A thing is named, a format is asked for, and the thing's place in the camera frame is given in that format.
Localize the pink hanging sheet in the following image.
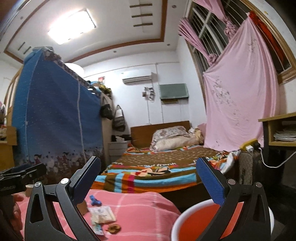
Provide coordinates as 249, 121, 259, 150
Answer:
203, 17, 280, 152

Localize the black white hanging bag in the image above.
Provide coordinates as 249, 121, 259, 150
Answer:
112, 105, 126, 132

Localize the beige pillow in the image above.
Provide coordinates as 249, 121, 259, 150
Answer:
150, 135, 199, 152

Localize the colourful striped blanket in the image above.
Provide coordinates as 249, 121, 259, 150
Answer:
92, 146, 240, 193

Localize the person left hand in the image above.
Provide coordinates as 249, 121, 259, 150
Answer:
8, 193, 24, 232

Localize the white paper packet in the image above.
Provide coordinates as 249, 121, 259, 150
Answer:
88, 206, 116, 224

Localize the white air conditioner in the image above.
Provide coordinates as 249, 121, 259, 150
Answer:
121, 72, 152, 84

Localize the wooden desk with shelf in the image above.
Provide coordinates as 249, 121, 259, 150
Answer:
259, 112, 295, 184

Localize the ceiling light panel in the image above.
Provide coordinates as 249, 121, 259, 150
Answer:
48, 9, 97, 45

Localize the patterned dark bag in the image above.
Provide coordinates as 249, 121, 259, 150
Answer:
238, 152, 253, 185

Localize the wooden bed headboard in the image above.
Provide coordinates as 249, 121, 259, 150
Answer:
130, 120, 191, 148

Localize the floral pillow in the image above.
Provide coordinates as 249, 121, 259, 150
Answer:
151, 126, 189, 145

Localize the blue small trash piece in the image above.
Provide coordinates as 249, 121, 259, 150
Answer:
89, 195, 102, 206

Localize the white bedside cabinet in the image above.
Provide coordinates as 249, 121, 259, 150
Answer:
108, 141, 130, 162

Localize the green covered wall unit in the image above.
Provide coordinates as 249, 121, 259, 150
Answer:
159, 83, 189, 100

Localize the blue fabric wardrobe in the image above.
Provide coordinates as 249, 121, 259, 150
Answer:
12, 47, 104, 184

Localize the black hanging handbag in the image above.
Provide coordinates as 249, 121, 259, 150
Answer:
100, 96, 114, 121

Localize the pink window curtain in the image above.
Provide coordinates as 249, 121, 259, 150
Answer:
178, 1, 237, 67

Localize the orange trash bucket white rim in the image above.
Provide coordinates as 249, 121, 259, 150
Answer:
171, 199, 274, 241

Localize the crumpled blue white wrapper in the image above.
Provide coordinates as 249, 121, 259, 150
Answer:
92, 222, 104, 236

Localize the stack of papers on shelf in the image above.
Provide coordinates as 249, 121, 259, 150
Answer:
273, 130, 296, 142

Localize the brown dried peel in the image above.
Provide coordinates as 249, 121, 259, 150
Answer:
107, 223, 121, 235

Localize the pink plaid bed cover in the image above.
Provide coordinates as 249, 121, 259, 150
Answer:
16, 188, 182, 241

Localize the yellow power strip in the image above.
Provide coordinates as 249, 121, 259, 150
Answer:
240, 138, 261, 153

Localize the wooden cabinet left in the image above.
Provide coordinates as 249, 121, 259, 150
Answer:
0, 124, 18, 172

